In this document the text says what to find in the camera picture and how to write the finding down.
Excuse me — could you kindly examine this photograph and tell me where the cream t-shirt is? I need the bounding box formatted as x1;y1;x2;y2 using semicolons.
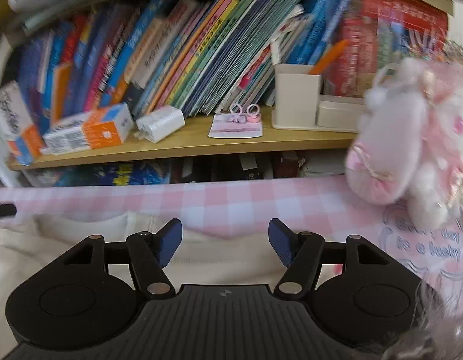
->
4;229;349;359

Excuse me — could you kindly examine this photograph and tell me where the pink checkered desk mat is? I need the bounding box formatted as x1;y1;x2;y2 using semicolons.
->
0;176;463;311

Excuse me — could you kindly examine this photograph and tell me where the usmile white orange box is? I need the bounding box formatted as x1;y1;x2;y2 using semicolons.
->
0;81;44;166

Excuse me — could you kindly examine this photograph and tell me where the white power adapter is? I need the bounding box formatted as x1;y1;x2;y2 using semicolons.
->
135;106;185;144

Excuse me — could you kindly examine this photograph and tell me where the white orange toothpaste box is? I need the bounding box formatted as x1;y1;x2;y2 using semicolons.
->
42;103;134;155

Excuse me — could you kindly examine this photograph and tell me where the beige pen holder organizer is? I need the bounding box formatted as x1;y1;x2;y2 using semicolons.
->
271;63;366;133

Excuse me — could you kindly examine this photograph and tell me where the pink white plush bunny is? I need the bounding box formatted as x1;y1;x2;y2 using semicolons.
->
345;58;463;231

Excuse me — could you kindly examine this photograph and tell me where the wooden white bookshelf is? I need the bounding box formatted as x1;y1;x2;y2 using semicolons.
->
0;0;463;188

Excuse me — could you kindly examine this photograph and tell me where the row of leaning books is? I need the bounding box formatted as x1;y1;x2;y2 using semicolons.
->
13;0;356;125

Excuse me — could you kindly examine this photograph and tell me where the red thick dictionary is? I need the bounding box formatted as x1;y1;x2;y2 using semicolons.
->
323;0;448;98

